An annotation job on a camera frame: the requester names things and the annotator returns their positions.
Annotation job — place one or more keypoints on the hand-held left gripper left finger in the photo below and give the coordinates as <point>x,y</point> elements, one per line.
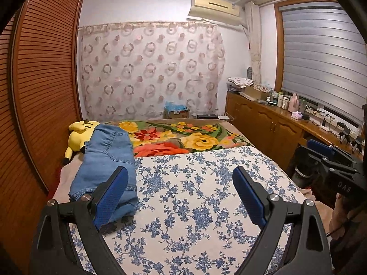
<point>111,200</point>

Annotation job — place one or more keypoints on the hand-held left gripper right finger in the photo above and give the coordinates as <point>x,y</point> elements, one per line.
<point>249,200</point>

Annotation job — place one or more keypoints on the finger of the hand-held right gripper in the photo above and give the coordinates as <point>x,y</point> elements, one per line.
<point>321,147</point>
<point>315,157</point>

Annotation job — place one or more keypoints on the blue denim pants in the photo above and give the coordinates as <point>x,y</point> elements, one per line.
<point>106,163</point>

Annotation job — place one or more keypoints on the person's right hand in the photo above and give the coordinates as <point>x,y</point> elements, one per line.
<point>341,217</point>

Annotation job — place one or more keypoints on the waste bin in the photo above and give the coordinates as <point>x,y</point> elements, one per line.
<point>304,177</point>

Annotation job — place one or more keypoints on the white power strip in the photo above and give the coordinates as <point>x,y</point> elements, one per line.
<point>324,120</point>

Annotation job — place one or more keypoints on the pink tissue pack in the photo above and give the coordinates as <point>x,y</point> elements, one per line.
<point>296,115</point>

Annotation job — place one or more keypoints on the tall pink bottle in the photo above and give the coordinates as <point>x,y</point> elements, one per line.
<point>293,103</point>

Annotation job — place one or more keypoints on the row of toiletry bottles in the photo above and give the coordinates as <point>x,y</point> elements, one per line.
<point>279,100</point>

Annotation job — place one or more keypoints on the blue floral white sheet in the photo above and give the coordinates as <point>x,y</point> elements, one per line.
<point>186,206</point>

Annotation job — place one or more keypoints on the wooden sideboard cabinet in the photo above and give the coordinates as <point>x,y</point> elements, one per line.
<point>258,123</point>

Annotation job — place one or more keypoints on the yellow plush toy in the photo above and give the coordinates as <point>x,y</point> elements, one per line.
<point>77,137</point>

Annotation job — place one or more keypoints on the open cardboard box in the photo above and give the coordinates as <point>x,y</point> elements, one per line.
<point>256,93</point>

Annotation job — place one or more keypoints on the colourful flower print blanket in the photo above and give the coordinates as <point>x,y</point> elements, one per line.
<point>172,137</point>

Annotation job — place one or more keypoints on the black flat box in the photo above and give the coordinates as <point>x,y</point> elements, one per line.
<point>207,116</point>

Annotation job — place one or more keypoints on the small grey fan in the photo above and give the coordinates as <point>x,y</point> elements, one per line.
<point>250,72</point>

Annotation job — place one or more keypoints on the small cardboard box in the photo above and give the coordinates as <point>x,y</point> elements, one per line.
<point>176,115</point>

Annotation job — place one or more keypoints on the light blue cloth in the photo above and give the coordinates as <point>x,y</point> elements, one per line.
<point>175,106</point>

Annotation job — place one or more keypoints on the beige lace curtain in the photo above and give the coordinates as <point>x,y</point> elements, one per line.
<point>253,43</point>

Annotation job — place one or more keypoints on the circle patterned curtain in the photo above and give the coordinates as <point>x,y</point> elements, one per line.
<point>149,71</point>

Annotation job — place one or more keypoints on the wooden louvered wardrobe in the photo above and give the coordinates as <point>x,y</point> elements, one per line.
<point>43,77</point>

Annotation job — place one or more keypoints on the beige air conditioner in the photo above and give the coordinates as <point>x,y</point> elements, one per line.
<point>215,8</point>

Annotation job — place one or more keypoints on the wooden window frame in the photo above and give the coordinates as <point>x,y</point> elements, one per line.
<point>277,48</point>

